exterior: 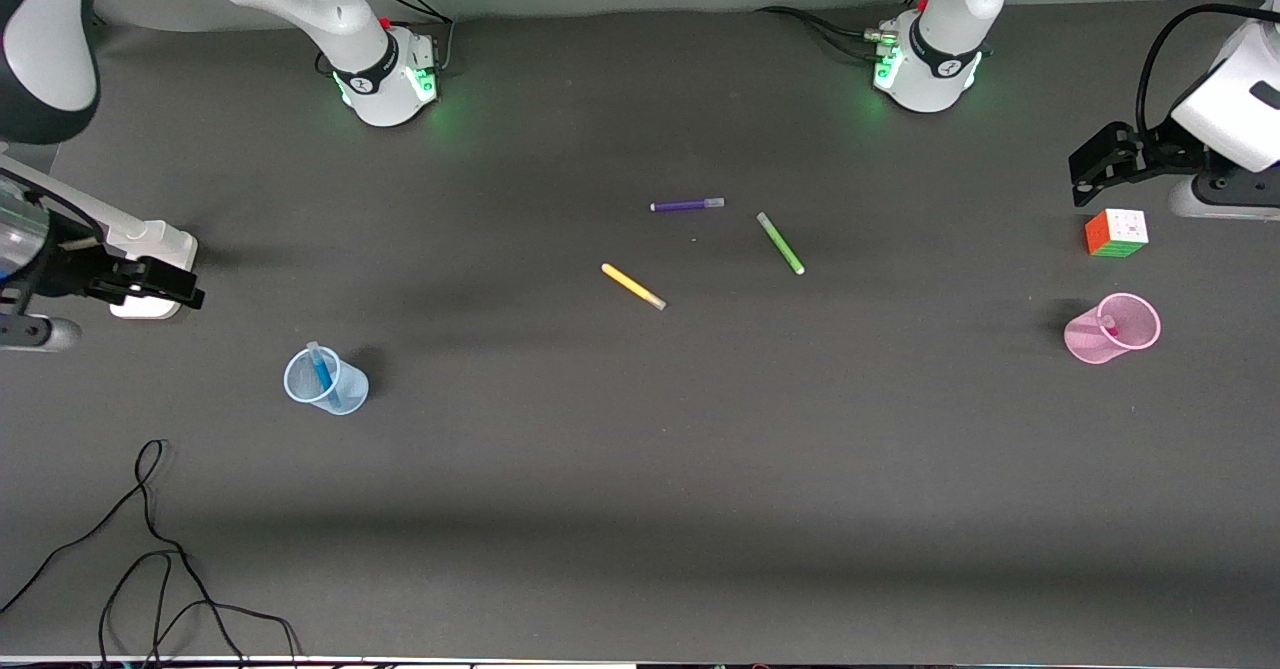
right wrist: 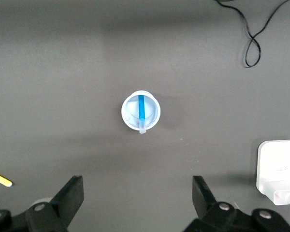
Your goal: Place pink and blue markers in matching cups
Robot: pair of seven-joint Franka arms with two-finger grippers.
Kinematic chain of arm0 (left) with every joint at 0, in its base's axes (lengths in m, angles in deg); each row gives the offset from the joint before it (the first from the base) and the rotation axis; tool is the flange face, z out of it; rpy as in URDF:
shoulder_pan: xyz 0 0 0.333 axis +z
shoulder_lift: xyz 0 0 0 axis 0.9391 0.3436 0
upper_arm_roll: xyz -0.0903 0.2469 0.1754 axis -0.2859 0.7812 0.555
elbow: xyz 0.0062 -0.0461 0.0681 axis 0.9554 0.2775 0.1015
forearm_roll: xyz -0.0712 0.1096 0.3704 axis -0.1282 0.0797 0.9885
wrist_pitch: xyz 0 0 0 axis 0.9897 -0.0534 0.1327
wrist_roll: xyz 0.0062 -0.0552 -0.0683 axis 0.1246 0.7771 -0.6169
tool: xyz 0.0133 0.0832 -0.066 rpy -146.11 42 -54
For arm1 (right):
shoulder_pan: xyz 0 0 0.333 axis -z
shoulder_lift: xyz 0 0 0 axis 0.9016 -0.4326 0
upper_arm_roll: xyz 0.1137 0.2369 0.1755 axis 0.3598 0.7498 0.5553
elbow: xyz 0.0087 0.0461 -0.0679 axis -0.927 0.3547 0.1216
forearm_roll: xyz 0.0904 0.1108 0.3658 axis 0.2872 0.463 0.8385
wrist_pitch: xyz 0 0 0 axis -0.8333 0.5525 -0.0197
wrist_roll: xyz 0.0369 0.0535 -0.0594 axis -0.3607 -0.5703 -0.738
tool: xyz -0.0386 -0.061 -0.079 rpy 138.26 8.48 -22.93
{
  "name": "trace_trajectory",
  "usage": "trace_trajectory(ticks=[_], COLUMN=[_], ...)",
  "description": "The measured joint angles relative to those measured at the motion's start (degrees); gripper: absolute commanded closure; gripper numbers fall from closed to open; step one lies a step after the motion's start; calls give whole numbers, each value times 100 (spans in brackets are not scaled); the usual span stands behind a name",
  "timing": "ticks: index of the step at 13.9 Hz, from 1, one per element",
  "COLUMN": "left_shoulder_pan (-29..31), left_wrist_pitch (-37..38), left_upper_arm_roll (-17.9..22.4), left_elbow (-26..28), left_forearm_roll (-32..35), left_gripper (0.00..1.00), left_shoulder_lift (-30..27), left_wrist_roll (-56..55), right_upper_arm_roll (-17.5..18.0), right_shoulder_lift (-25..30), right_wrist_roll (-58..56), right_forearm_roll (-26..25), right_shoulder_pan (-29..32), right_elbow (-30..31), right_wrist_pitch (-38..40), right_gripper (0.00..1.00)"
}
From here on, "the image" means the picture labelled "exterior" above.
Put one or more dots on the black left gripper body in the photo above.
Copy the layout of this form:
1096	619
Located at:
1172	152

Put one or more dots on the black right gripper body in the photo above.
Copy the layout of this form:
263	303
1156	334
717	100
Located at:
62	272

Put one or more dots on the pink marker pen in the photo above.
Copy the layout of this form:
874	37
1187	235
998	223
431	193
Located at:
1108	326

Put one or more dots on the blue marker pen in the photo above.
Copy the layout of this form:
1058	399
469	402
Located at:
322	374

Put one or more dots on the white desk lamp stand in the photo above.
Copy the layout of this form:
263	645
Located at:
165	244

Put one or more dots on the colourful puzzle cube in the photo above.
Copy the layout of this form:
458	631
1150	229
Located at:
1116	233

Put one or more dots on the pink plastic cup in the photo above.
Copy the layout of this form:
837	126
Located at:
1085	337

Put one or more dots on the light blue plastic cup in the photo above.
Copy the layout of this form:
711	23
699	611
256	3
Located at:
350	394

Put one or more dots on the green marker pen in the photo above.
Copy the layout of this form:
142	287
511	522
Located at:
780	243

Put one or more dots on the purple marker pen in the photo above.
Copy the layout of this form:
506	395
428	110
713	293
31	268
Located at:
685	205

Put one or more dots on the yellow marker pen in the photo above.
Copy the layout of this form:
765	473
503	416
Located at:
632	286

